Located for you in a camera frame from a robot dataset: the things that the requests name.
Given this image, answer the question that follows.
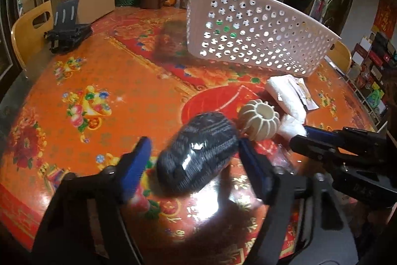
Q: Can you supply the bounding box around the shelf of boxes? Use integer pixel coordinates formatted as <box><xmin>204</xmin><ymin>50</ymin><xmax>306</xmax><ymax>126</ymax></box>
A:
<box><xmin>347</xmin><ymin>32</ymin><xmax>397</xmax><ymax>126</ymax></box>

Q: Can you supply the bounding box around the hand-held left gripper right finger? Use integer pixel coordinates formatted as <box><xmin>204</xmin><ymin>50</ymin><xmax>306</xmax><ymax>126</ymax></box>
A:
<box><xmin>237</xmin><ymin>138</ymin><xmax>360</xmax><ymax>265</ymax></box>

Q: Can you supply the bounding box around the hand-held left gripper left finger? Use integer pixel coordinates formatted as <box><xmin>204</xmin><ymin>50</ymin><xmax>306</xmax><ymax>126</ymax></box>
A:
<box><xmin>31</xmin><ymin>136</ymin><xmax>152</xmax><ymax>265</ymax></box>

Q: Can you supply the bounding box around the wooden chair with handle hole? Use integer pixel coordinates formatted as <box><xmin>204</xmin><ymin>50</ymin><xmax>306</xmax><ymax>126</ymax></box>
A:
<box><xmin>324</xmin><ymin>41</ymin><xmax>352</xmax><ymax>73</ymax></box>
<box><xmin>11</xmin><ymin>1</ymin><xmax>55</xmax><ymax>70</ymax></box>

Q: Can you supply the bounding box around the black folding stand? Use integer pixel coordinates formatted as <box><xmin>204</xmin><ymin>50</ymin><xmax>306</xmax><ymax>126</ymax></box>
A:
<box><xmin>44</xmin><ymin>0</ymin><xmax>93</xmax><ymax>54</ymax></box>

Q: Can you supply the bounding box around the white packaged towel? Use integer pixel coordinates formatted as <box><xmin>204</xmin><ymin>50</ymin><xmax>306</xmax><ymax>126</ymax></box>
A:
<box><xmin>267</xmin><ymin>75</ymin><xmax>318</xmax><ymax>123</ymax></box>

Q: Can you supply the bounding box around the red wall hanging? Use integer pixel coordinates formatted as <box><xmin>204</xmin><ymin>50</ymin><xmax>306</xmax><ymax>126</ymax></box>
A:
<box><xmin>372</xmin><ymin>0</ymin><xmax>397</xmax><ymax>36</ymax></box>

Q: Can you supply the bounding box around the beige ribbed soft ball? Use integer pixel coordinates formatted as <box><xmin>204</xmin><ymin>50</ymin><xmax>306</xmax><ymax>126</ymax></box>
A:
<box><xmin>238</xmin><ymin>99</ymin><xmax>281</xmax><ymax>141</ymax></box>

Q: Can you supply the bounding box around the white cotton wad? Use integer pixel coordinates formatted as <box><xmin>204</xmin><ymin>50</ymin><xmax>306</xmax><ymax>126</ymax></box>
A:
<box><xmin>277</xmin><ymin>114</ymin><xmax>307</xmax><ymax>140</ymax></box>

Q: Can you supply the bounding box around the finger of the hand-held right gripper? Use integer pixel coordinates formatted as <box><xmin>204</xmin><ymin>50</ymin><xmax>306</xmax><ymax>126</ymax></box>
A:
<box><xmin>302</xmin><ymin>125</ymin><xmax>345</xmax><ymax>143</ymax></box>
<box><xmin>289</xmin><ymin>134</ymin><xmax>342</xmax><ymax>161</ymax></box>

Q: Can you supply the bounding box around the black knit bundle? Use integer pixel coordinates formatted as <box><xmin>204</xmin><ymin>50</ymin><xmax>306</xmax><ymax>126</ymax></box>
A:
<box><xmin>156</xmin><ymin>112</ymin><xmax>241</xmax><ymax>194</ymax></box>

